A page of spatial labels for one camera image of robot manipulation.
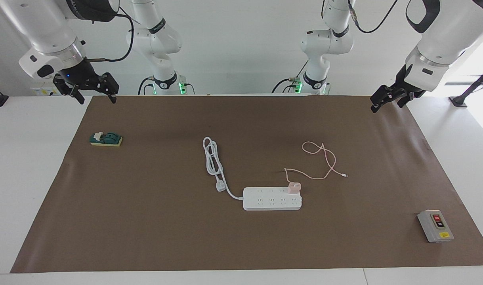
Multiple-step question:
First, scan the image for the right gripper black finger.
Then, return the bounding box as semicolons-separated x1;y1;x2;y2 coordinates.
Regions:
96;72;120;104
53;74;85;105

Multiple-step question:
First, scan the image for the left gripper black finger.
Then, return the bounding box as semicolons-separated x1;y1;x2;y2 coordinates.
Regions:
370;84;399;114
397;89;426;108

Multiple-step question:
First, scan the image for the white power strip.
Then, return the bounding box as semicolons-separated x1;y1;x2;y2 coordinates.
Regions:
242;187;303;211

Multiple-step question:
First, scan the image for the white box with yellow labels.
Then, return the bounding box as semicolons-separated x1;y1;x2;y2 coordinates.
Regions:
31;86;60;97

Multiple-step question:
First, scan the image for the tall black stand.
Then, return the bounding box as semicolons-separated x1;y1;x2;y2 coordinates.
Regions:
449;63;483;108

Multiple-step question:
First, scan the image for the brown paper mat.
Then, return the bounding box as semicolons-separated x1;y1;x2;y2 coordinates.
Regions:
10;94;483;274

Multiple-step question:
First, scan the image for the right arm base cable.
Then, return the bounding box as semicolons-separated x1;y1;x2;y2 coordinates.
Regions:
137;77;154;95

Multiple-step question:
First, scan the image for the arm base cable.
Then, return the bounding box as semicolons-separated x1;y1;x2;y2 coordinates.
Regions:
137;77;154;95
271;59;310;95

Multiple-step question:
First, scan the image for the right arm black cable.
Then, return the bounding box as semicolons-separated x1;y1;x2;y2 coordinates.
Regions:
87;10;135;63

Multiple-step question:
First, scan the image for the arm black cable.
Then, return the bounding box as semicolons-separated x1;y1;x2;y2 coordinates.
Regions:
87;10;135;63
346;0;400;34

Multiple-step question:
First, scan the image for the green knife switch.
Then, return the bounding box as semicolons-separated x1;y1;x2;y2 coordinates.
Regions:
90;131;123;147

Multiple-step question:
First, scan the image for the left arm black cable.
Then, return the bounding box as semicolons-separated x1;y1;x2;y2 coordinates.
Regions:
346;0;400;34

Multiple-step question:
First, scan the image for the left arm base cable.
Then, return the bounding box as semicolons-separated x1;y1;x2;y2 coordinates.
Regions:
271;59;310;95

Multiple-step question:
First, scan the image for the grey push-button switch box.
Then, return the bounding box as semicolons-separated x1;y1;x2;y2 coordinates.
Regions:
417;209;454;243

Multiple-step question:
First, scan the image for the white power strip cord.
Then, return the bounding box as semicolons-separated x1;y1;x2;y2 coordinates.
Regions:
202;137;245;201

